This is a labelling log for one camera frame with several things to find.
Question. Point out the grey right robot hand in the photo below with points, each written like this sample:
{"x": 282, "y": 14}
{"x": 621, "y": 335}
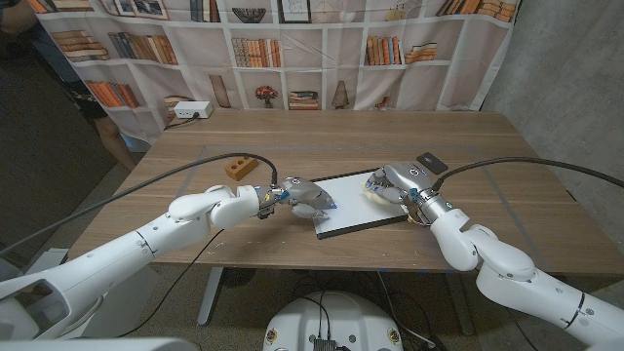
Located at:
{"x": 407, "y": 180}

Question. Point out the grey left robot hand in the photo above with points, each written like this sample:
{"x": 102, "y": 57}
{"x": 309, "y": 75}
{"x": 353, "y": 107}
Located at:
{"x": 307, "y": 191}

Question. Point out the pale yellow sponge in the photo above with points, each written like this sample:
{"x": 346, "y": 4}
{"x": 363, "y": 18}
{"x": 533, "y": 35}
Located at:
{"x": 375, "y": 199}

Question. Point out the small whiteboard with dark frame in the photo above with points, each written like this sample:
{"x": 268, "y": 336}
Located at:
{"x": 351, "y": 209}

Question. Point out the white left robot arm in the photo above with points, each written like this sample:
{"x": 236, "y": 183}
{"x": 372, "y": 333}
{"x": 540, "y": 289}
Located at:
{"x": 127, "y": 253}

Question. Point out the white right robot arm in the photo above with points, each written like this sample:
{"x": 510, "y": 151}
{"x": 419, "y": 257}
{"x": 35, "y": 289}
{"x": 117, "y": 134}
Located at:
{"x": 517, "y": 278}

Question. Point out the orange brick with holes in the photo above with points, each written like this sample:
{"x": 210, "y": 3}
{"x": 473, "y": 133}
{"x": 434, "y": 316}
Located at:
{"x": 241, "y": 167}

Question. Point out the black smartphone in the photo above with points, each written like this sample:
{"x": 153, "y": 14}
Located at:
{"x": 434, "y": 163}

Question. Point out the dark round floor object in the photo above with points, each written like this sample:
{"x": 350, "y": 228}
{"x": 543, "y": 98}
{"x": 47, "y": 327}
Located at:
{"x": 239, "y": 276}

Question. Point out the printed bookshelf backdrop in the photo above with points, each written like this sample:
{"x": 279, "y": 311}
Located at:
{"x": 302, "y": 73}

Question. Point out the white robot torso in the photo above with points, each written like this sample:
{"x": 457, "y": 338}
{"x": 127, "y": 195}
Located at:
{"x": 336, "y": 317}

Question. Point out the grey metal table leg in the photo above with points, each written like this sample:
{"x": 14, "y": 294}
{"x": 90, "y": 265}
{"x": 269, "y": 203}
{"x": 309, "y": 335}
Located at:
{"x": 210, "y": 297}
{"x": 459, "y": 304}

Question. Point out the white power strip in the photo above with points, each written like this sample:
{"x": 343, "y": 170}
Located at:
{"x": 192, "y": 109}

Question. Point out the grey finned torso module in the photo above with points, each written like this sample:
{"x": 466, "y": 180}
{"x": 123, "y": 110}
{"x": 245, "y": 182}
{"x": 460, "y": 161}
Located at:
{"x": 324, "y": 344}

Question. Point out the person in dark shorts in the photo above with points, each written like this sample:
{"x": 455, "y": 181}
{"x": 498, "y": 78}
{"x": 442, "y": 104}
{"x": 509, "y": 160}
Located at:
{"x": 114, "y": 141}

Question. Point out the yellow floor item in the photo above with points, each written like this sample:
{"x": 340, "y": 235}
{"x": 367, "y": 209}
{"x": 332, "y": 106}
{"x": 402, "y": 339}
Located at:
{"x": 67, "y": 261}

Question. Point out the white robot head rim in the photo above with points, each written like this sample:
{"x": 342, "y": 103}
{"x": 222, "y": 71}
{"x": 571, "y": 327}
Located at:
{"x": 97, "y": 345}

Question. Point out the white floor box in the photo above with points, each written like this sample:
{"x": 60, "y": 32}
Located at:
{"x": 44, "y": 261}

